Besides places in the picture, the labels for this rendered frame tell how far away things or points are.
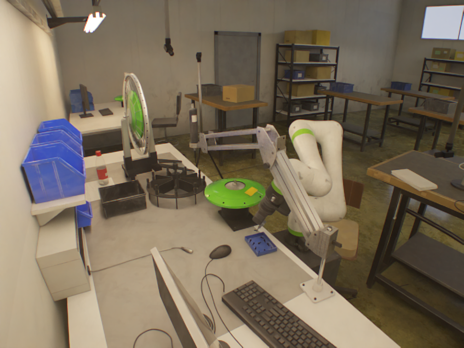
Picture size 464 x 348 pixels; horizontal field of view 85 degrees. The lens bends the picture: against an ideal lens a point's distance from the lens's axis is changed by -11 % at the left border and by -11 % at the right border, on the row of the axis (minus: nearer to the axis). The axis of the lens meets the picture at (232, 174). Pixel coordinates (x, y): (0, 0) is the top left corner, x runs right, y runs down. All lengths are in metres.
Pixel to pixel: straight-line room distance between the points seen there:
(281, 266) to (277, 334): 0.35
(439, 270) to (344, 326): 1.61
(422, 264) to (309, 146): 1.57
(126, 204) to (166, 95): 4.59
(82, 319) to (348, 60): 8.73
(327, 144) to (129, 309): 1.16
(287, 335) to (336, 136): 0.98
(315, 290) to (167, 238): 0.70
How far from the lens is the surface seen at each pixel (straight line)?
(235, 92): 4.33
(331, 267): 1.52
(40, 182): 1.20
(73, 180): 1.19
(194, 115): 1.34
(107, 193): 1.77
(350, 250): 1.89
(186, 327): 0.63
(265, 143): 1.00
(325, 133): 1.51
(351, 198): 2.16
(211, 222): 1.47
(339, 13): 8.67
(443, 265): 2.66
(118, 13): 5.84
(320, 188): 1.14
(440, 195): 2.00
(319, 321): 1.07
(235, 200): 1.34
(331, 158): 1.50
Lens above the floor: 1.74
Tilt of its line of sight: 24 degrees down
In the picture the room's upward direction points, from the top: straight up
